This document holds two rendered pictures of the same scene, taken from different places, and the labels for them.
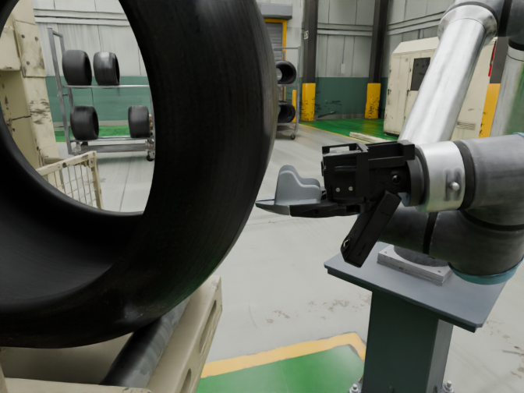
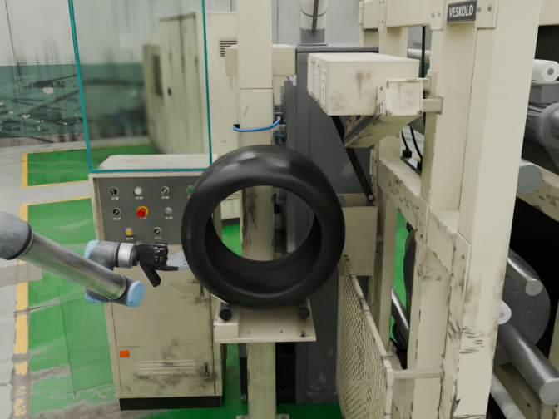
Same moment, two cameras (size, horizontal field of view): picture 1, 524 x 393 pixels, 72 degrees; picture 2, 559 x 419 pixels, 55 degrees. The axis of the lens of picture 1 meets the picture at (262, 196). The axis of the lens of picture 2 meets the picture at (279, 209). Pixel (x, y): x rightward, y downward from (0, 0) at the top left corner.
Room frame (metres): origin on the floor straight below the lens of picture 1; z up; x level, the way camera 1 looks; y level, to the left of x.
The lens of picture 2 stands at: (2.31, 0.10, 1.84)
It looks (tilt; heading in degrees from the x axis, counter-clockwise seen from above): 18 degrees down; 173
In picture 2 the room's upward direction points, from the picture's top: straight up
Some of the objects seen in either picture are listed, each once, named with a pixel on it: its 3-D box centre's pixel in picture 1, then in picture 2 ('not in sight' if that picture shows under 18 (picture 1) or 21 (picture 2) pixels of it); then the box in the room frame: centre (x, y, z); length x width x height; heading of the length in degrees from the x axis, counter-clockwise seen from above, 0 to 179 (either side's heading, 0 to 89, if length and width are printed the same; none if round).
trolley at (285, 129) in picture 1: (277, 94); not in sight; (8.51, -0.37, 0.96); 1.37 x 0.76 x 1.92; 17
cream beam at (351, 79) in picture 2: not in sight; (353, 80); (0.59, 0.56, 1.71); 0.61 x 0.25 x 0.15; 175
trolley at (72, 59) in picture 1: (109, 99); not in sight; (5.79, 2.37, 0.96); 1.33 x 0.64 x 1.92; 105
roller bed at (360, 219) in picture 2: not in sight; (353, 234); (0.25, 0.67, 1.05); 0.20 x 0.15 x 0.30; 175
